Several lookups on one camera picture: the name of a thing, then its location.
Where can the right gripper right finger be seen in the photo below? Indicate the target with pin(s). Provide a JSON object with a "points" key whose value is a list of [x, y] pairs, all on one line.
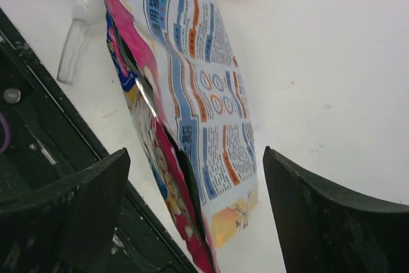
{"points": [[325, 227]]}

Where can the pink pet food bag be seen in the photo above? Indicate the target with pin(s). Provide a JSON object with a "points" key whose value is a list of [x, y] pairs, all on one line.
{"points": [[189, 107]]}

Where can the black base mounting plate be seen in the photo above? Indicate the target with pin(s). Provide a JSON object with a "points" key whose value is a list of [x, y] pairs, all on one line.
{"points": [[44, 139]]}

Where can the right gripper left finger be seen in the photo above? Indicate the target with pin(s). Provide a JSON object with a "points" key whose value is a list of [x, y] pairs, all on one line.
{"points": [[68, 225]]}

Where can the clear plastic scoop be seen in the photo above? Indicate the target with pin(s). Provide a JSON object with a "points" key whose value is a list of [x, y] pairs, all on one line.
{"points": [[85, 15]]}

